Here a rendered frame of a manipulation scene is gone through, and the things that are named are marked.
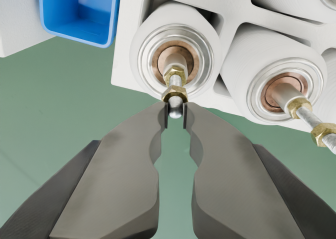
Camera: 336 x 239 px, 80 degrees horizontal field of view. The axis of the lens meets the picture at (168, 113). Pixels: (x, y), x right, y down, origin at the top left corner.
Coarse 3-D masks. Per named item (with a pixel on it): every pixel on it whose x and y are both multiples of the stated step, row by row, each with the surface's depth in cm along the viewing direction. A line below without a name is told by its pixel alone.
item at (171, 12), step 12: (156, 12) 20; (168, 12) 18; (180, 12) 18; (192, 12) 18; (144, 24) 19; (156, 24) 18; (192, 24) 18; (204, 24) 18; (144, 36) 19; (216, 36) 19; (132, 48) 20; (216, 48) 19; (132, 60) 20; (216, 60) 20; (132, 72) 21; (216, 72) 21; (144, 84) 21; (156, 96) 22; (192, 96) 22
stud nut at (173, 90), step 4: (168, 88) 14; (172, 88) 13; (176, 88) 13; (180, 88) 13; (184, 88) 14; (164, 92) 14; (168, 92) 13; (172, 92) 13; (176, 92) 13; (180, 92) 13; (184, 92) 13; (164, 96) 13; (168, 96) 13; (180, 96) 13; (184, 96) 13; (164, 100) 13; (184, 100) 13; (188, 100) 14
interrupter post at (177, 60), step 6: (174, 54) 19; (180, 54) 20; (168, 60) 18; (174, 60) 18; (180, 60) 18; (168, 66) 17; (180, 66) 17; (186, 66) 18; (186, 72) 17; (186, 78) 18
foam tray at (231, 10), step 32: (128, 0) 24; (160, 0) 33; (192, 0) 23; (224, 0) 23; (128, 32) 25; (224, 32) 25; (288, 32) 25; (320, 32) 25; (128, 64) 28; (224, 96) 30
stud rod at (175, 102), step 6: (174, 78) 16; (180, 78) 16; (174, 84) 15; (180, 84) 15; (174, 96) 13; (168, 102) 13; (174, 102) 12; (180, 102) 13; (168, 108) 12; (174, 108) 12; (180, 108) 12; (168, 114) 12; (174, 114) 12; (180, 114) 12
